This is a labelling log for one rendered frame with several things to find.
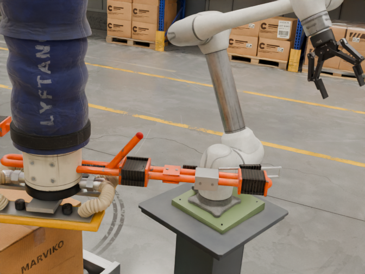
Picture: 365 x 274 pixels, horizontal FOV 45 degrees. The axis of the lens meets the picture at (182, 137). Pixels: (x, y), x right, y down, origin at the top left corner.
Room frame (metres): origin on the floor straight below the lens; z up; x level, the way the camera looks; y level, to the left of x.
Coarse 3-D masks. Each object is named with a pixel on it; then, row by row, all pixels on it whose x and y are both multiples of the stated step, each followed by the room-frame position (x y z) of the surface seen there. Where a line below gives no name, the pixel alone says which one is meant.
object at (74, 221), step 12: (12, 204) 1.12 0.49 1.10; (24, 204) 1.11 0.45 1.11; (60, 204) 1.15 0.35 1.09; (0, 216) 1.06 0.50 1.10; (12, 216) 1.07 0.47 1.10; (24, 216) 1.07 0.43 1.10; (36, 216) 1.07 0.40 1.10; (48, 216) 1.07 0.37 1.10; (60, 216) 1.08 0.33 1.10; (72, 216) 1.08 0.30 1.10; (96, 216) 1.10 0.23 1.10; (60, 228) 1.05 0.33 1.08; (72, 228) 1.05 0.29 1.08; (84, 228) 1.05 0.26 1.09; (96, 228) 1.05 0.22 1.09
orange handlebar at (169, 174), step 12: (12, 156) 1.22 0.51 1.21; (84, 168) 1.17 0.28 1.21; (96, 168) 1.17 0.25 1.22; (108, 168) 1.17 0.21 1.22; (156, 168) 1.20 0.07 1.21; (168, 168) 1.19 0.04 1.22; (180, 168) 1.20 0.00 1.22; (168, 180) 1.16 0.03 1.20; (180, 180) 1.15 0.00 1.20; (192, 180) 1.15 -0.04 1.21; (228, 180) 1.15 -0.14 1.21
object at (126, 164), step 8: (128, 160) 1.22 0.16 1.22; (136, 160) 1.22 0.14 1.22; (144, 160) 1.23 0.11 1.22; (120, 168) 1.15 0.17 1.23; (128, 168) 1.17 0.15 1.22; (136, 168) 1.17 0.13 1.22; (144, 168) 1.17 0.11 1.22; (120, 176) 1.15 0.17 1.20; (128, 176) 1.15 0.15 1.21; (136, 176) 1.15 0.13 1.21; (144, 176) 1.14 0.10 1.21; (120, 184) 1.15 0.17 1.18; (128, 184) 1.14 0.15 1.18; (136, 184) 1.14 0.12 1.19; (144, 184) 1.14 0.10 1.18
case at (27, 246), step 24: (0, 192) 1.44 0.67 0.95; (24, 192) 1.45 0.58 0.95; (0, 240) 1.15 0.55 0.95; (24, 240) 1.18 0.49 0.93; (48, 240) 1.27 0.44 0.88; (72, 240) 1.36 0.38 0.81; (0, 264) 1.10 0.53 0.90; (24, 264) 1.17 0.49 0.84; (48, 264) 1.26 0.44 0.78; (72, 264) 1.36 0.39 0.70
